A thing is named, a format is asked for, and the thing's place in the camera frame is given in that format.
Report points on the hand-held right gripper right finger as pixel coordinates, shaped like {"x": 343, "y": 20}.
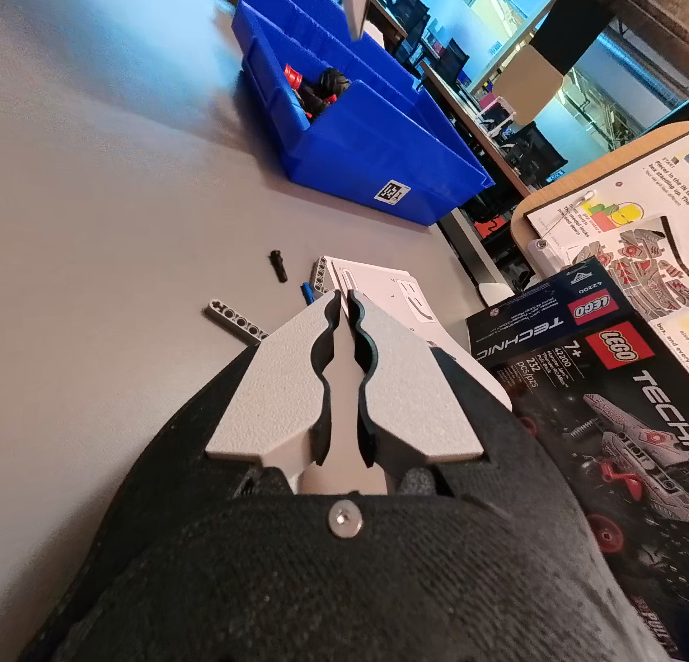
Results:
{"x": 420, "y": 404}

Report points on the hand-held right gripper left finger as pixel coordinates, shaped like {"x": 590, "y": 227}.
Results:
{"x": 269, "y": 398}

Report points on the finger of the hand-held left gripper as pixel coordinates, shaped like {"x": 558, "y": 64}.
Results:
{"x": 355, "y": 0}

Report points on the grey holed straight beam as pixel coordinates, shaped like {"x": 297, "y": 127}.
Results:
{"x": 231, "y": 316}

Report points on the heap of small plastic pieces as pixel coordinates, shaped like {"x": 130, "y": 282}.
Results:
{"x": 315, "y": 102}

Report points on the blue connector pin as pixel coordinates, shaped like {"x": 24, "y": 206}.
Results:
{"x": 308, "y": 293}

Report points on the black connector pin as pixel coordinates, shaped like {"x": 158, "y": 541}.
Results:
{"x": 279, "y": 266}

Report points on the grey holed frame piece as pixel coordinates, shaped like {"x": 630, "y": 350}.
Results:
{"x": 320, "y": 274}

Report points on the blue plastic bin with tag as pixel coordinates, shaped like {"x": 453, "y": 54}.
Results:
{"x": 350, "y": 156}

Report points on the long wooden background desk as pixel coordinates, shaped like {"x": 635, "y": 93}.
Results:
{"x": 468, "y": 118}

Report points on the grey desk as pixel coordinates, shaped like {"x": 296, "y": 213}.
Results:
{"x": 107, "y": 215}

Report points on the large black rubber tyre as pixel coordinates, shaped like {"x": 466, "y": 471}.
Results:
{"x": 333, "y": 81}

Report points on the red wheel rim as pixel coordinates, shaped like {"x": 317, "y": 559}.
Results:
{"x": 293, "y": 75}

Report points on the white Lego panel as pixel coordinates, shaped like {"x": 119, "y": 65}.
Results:
{"x": 387, "y": 291}

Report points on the black toy set box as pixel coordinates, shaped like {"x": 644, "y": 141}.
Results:
{"x": 565, "y": 420}

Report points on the white table leg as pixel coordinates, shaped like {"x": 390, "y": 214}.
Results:
{"x": 473, "y": 253}

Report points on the black pillar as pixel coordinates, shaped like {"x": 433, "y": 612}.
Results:
{"x": 573, "y": 27}

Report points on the grey sticker sheet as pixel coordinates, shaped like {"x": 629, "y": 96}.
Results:
{"x": 640, "y": 274}

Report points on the round wooden table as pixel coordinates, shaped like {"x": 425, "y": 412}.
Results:
{"x": 592, "y": 167}

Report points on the white printed instruction sheet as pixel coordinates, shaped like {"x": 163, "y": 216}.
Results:
{"x": 640, "y": 183}

